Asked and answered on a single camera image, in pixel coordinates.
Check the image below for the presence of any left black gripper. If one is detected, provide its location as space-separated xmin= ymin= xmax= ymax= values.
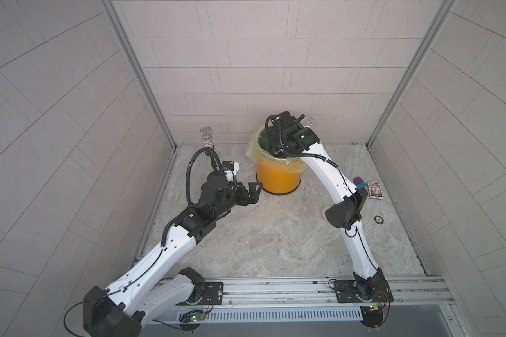
xmin=210 ymin=180 xmax=262 ymax=218

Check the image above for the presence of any cream jar lid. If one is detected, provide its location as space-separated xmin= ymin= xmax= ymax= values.
xmin=322 ymin=206 xmax=332 ymax=223

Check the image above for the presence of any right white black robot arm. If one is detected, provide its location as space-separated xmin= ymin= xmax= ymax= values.
xmin=264 ymin=111 xmax=393 ymax=304

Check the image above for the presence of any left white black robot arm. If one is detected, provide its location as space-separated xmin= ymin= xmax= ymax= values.
xmin=78 ymin=147 xmax=263 ymax=336

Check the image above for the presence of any orange trash bin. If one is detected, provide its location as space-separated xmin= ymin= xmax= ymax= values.
xmin=256 ymin=164 xmax=303 ymax=195

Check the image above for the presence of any black stand with shaker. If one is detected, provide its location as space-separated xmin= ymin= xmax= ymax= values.
xmin=200 ymin=126 xmax=218 ymax=171

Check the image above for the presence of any purple card pack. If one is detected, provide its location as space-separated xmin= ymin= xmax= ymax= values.
xmin=368 ymin=182 xmax=384 ymax=199

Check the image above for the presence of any left controller board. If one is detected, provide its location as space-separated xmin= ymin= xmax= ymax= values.
xmin=179 ymin=310 xmax=206 ymax=332

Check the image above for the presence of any controller board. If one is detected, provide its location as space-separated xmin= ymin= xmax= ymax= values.
xmin=360 ymin=306 xmax=384 ymax=329
xmin=179 ymin=310 xmax=206 ymax=332

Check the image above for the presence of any right controller board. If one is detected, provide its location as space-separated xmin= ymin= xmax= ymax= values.
xmin=360 ymin=306 xmax=384 ymax=329

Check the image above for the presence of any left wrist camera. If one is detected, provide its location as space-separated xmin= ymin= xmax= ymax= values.
xmin=222 ymin=161 xmax=239 ymax=183

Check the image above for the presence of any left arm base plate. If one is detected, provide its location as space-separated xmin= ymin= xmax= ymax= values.
xmin=177 ymin=282 xmax=224 ymax=306

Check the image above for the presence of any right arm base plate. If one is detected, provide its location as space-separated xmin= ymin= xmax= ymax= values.
xmin=328 ymin=279 xmax=394 ymax=304

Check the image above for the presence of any aluminium mounting rail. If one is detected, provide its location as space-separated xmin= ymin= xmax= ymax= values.
xmin=103 ymin=275 xmax=454 ymax=311

